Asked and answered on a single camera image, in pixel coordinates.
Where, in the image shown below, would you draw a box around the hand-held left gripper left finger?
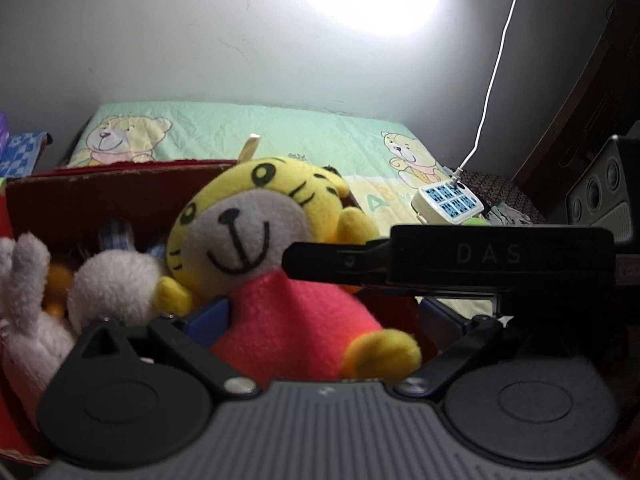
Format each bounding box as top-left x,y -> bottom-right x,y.
75,297 -> 262,403

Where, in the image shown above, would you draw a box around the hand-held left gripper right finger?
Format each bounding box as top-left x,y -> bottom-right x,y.
395,297 -> 566,403

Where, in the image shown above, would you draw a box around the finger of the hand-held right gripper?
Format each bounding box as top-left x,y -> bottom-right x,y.
281,240 -> 393,284

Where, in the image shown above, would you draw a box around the yellow tiger plush pink shirt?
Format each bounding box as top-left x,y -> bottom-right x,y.
154,134 -> 423,382

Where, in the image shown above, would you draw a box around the red cardboard box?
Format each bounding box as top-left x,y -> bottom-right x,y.
0,158 -> 436,466

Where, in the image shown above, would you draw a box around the grey towel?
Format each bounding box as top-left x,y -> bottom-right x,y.
482,202 -> 535,227

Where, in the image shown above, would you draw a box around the dark patterned cloth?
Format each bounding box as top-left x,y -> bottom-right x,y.
452,170 -> 547,227

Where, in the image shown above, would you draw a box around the white power strip blue sockets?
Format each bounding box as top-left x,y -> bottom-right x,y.
411,182 -> 486,226

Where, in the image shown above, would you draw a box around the blue checked fabric toy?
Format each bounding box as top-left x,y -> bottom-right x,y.
99,217 -> 167,262

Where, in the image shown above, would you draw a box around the orange plush toy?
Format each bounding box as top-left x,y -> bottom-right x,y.
44,264 -> 77,318

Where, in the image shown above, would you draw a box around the dark wooden furniture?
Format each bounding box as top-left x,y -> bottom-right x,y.
510,0 -> 640,221

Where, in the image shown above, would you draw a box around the bear printed baby blanket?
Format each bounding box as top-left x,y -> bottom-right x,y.
67,102 -> 501,322

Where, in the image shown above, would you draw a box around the blue white checked box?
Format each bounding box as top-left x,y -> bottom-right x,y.
0,130 -> 54,181

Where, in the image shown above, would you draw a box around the white power cable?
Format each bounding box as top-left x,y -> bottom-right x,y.
449,0 -> 532,190

